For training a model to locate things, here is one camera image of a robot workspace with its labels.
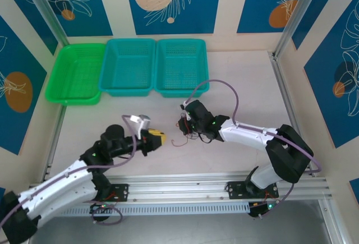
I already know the thin red-brown wire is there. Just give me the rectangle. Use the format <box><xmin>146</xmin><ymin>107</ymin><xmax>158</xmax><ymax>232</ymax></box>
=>
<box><xmin>171</xmin><ymin>130</ymin><xmax>199</xmax><ymax>148</ymax></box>

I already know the teal plastic basket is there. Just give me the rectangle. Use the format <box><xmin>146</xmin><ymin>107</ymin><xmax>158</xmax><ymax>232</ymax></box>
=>
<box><xmin>153</xmin><ymin>38</ymin><xmax>210</xmax><ymax>99</ymax></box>
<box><xmin>98</xmin><ymin>38</ymin><xmax>157</xmax><ymax>98</ymax></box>

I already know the black controller board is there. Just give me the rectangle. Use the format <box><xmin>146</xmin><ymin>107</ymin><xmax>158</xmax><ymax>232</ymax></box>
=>
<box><xmin>89</xmin><ymin>202</ymin><xmax>114</xmax><ymax>214</ymax></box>
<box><xmin>248</xmin><ymin>201</ymin><xmax>277</xmax><ymax>219</ymax></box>

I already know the green plastic basket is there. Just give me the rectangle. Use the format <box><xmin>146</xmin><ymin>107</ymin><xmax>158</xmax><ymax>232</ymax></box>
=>
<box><xmin>44</xmin><ymin>43</ymin><xmax>107</xmax><ymax>107</ymax></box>

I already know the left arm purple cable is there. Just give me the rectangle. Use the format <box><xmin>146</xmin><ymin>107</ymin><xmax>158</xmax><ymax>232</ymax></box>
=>
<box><xmin>0</xmin><ymin>114</ymin><xmax>138</xmax><ymax>229</ymax></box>

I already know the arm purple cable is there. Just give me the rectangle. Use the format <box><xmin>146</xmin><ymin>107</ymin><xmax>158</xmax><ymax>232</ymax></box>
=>
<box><xmin>0</xmin><ymin>114</ymin><xmax>138</xmax><ymax>229</ymax></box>
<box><xmin>183</xmin><ymin>79</ymin><xmax>323</xmax><ymax>219</ymax></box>

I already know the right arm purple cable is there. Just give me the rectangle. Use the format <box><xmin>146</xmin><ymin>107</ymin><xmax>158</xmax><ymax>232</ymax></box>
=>
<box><xmin>183</xmin><ymin>79</ymin><xmax>323</xmax><ymax>219</ymax></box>

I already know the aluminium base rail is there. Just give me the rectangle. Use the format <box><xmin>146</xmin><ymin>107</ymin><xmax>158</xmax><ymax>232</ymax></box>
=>
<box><xmin>30</xmin><ymin>172</ymin><xmax>332</xmax><ymax>200</ymax></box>

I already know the aluminium side rail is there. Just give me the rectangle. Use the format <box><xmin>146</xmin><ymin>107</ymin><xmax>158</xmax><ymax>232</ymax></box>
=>
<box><xmin>268</xmin><ymin>50</ymin><xmax>317</xmax><ymax>176</ymax></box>
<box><xmin>42</xmin><ymin>105</ymin><xmax>68</xmax><ymax>185</ymax></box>

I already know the grey slotted cable duct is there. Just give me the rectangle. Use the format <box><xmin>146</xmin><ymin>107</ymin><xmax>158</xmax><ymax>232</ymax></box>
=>
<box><xmin>60</xmin><ymin>201</ymin><xmax>250</xmax><ymax>217</ymax></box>

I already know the blue floral wall panel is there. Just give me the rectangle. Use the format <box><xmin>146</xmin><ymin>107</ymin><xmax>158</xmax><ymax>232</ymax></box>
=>
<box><xmin>236</xmin><ymin>0</ymin><xmax>312</xmax><ymax>34</ymax></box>
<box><xmin>304</xmin><ymin>0</ymin><xmax>359</xmax><ymax>149</ymax></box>
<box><xmin>33</xmin><ymin>0</ymin><xmax>114</xmax><ymax>38</ymax></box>
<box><xmin>0</xmin><ymin>15</ymin><xmax>48</xmax><ymax>156</ymax></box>
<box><xmin>349</xmin><ymin>178</ymin><xmax>359</xmax><ymax>197</ymax></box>
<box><xmin>291</xmin><ymin>0</ymin><xmax>359</xmax><ymax>50</ymax></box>
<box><xmin>0</xmin><ymin>0</ymin><xmax>59</xmax><ymax>56</ymax></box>
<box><xmin>124</xmin><ymin>0</ymin><xmax>224</xmax><ymax>35</ymax></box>

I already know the aluminium frame post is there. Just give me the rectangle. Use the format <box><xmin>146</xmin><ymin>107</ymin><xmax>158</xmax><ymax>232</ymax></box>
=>
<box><xmin>21</xmin><ymin>0</ymin><xmax>70</xmax><ymax>47</ymax></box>
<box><xmin>273</xmin><ymin>0</ymin><xmax>323</xmax><ymax>59</ymax></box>

